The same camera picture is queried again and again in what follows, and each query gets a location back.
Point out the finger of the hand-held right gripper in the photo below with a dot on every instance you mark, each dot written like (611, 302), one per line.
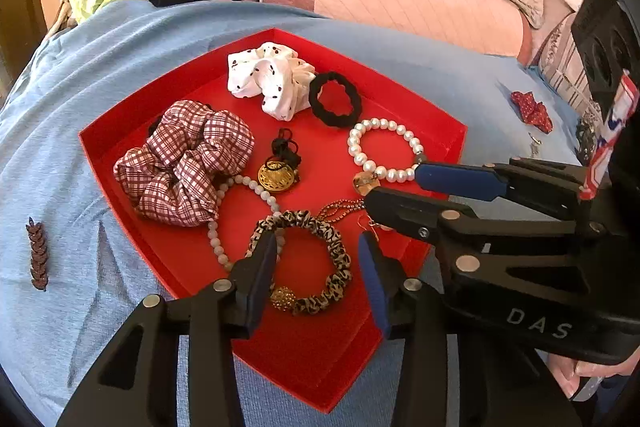
(460, 182)
(415, 212)

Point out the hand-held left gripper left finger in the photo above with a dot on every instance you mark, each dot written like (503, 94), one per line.
(265, 267)

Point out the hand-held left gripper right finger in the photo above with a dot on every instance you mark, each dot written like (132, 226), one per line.
(376, 279)

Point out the amber bead earring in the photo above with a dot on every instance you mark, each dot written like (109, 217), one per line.
(361, 183)

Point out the black tie with gold medallion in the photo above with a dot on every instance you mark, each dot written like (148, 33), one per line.
(275, 177)

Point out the red tray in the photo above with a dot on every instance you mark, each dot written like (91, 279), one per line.
(310, 357)

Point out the white cherry print scrunchie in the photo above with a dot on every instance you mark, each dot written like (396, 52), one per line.
(280, 97)

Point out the person's right hand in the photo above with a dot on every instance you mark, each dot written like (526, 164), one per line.
(600, 372)

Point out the small silver earring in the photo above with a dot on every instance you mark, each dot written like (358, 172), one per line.
(536, 146)

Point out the red patterned bow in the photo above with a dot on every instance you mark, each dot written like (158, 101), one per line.
(530, 107)

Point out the red plaid scrunchie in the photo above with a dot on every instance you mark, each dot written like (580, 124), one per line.
(175, 177)

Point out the striped cloth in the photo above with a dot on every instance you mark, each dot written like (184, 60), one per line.
(565, 67)

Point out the brown leaf hair clip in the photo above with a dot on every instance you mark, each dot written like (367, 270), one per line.
(37, 257)

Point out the blue blanket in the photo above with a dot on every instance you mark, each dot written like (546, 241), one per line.
(75, 107)

